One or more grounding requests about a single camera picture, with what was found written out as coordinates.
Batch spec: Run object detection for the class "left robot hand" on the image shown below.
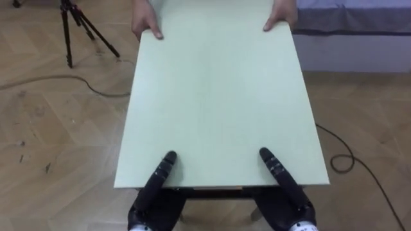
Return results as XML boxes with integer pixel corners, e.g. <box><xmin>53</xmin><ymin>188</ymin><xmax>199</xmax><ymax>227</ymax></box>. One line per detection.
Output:
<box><xmin>127</xmin><ymin>150</ymin><xmax>188</xmax><ymax>231</ymax></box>

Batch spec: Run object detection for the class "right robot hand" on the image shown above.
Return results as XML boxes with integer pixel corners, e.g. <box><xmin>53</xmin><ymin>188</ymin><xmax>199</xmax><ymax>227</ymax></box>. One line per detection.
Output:
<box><xmin>251</xmin><ymin>147</ymin><xmax>318</xmax><ymax>231</ymax></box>

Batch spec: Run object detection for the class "white table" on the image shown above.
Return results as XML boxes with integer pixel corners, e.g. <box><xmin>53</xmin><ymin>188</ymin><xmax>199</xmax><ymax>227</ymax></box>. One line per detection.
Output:
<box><xmin>113</xmin><ymin>0</ymin><xmax>331</xmax><ymax>223</ymax></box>

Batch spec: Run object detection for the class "grey bed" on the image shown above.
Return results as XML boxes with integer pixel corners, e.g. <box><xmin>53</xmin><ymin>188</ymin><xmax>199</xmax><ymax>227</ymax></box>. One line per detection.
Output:
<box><xmin>290</xmin><ymin>0</ymin><xmax>411</xmax><ymax>73</ymax></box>

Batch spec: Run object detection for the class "black camera tripod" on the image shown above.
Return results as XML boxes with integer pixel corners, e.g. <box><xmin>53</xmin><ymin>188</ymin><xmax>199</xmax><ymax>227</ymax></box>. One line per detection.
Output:
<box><xmin>12</xmin><ymin>0</ymin><xmax>121</xmax><ymax>69</ymax></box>

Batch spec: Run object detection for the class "black floor cable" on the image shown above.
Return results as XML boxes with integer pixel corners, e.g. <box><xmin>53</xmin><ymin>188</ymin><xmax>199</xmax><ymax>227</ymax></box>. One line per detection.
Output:
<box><xmin>315</xmin><ymin>123</ymin><xmax>408</xmax><ymax>231</ymax></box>
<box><xmin>0</xmin><ymin>57</ymin><xmax>136</xmax><ymax>98</ymax></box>

